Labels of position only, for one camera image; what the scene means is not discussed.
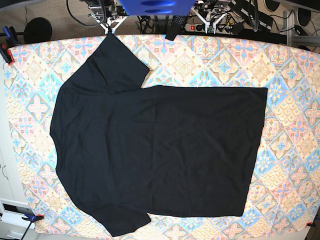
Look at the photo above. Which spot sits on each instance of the patterned tablecloth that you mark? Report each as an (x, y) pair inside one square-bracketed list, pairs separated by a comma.
[(284, 193)]

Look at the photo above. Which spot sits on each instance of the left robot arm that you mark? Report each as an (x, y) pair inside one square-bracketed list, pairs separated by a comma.
[(226, 20)]

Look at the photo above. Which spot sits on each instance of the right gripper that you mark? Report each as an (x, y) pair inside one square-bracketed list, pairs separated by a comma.
[(114, 13)]

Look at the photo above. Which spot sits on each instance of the white power strip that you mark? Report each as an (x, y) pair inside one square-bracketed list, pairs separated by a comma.
[(201, 28)]

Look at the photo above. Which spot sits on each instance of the orange clamp bottom right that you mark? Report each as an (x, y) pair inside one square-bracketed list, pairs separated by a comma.
[(311, 224)]

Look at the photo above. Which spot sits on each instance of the white cabinet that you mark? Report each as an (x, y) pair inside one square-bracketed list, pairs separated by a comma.
[(11, 188)]

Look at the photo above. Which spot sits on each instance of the blue clamp top left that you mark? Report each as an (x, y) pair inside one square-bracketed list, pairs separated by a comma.
[(5, 47)]

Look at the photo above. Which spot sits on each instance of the blue clamp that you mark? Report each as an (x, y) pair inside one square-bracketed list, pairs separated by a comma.
[(5, 47), (31, 219)]

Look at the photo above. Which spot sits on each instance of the blue clamp bottom left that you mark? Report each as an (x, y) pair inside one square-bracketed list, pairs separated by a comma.
[(31, 219)]

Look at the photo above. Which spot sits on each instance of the black T-shirt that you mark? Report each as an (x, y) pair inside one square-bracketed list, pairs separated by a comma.
[(125, 152)]

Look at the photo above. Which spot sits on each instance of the blue box overhead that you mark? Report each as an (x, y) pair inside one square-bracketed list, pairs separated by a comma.
[(157, 7)]

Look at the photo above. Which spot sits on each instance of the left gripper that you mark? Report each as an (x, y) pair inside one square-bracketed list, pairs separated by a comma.
[(205, 12)]

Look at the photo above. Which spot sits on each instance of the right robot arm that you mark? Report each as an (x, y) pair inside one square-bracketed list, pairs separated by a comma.
[(102, 3)]

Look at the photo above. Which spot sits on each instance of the black round stand base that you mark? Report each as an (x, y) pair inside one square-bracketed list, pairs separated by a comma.
[(38, 30)]

